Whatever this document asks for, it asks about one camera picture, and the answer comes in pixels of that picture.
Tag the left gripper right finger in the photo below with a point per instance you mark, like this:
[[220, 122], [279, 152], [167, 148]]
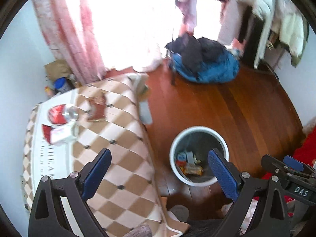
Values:
[[270, 217]]

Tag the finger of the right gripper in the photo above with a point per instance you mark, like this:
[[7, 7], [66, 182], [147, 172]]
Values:
[[293, 163]]

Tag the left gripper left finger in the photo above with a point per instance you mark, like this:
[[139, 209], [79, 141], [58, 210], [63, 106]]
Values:
[[60, 205]]

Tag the small red snack wrapper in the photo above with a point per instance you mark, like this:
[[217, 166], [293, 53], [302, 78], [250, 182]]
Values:
[[46, 130]]

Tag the brown snack bag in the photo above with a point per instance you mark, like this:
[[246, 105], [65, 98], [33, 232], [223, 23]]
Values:
[[97, 106]]

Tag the orange yellow snack bag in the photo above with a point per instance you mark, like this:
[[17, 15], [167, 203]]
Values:
[[192, 169]]

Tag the white round trash bin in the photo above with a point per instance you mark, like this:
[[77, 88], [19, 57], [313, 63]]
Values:
[[199, 140]]

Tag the red cloth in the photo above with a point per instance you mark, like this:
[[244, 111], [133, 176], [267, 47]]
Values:
[[305, 154]]

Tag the grey slipper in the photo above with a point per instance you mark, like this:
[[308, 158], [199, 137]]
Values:
[[179, 213]]

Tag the checkered brown white blanket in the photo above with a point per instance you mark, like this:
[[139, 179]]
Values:
[[127, 201]]

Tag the white box in bin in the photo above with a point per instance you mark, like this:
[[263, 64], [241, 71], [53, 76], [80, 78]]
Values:
[[190, 157]]

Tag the red soda can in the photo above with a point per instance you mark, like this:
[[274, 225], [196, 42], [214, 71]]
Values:
[[62, 114]]

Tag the blue white packet in bin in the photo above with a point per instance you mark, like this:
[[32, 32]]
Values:
[[181, 156]]

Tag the blue lid container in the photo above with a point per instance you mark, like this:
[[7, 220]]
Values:
[[62, 85]]

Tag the white plastic container under bed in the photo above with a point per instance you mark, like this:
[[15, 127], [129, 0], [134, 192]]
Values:
[[144, 113]]

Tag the dark jacket on pile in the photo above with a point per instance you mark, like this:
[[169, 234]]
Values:
[[195, 51]]

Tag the brown paper bag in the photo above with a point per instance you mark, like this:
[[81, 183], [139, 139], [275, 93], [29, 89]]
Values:
[[57, 69]]

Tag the hanging clothes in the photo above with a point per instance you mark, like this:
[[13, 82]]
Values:
[[254, 26]]

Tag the pink curtain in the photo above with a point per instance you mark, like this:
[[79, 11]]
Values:
[[68, 27]]

